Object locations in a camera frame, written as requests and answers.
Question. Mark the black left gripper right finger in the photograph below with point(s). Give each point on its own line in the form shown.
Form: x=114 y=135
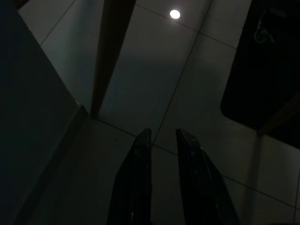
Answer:
x=199 y=180

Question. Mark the dark wooden table leg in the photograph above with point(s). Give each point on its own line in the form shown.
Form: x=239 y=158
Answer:
x=110 y=58

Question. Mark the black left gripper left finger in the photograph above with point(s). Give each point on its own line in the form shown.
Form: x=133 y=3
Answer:
x=133 y=178

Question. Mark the dark cabinet panel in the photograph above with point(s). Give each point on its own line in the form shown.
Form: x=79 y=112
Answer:
x=30 y=112

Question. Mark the black floor mat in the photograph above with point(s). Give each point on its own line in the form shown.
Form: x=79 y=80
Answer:
x=264 y=70

